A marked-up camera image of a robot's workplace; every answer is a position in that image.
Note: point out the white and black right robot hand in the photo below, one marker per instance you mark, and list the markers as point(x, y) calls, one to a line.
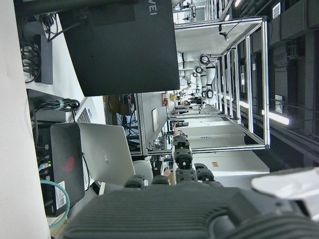
point(159, 214)

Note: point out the white round chair back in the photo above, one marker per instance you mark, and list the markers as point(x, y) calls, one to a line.
point(143, 171)

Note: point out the silver laptop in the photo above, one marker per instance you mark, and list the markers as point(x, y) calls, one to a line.
point(107, 154)

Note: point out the grey cabinet panel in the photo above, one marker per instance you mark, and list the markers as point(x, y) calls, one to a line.
point(149, 117)

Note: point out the black mini PC red logo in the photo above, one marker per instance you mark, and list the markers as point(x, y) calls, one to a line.
point(66, 159)

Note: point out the silver keyboard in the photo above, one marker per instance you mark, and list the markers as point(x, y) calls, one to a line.
point(86, 115)

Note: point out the white background robot arms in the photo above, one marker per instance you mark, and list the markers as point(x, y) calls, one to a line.
point(209, 74)

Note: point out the ceiling light tube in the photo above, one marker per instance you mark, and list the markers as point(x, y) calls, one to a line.
point(276, 117)

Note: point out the black Huawei monitor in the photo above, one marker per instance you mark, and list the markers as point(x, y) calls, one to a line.
point(124, 49)

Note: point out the black flat hub box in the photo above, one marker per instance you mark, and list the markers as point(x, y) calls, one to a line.
point(46, 62)

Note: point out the aluminium frame cell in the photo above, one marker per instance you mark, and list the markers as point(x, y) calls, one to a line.
point(265, 82)

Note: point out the black camera on frame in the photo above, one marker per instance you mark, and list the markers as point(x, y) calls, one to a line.
point(223, 33)

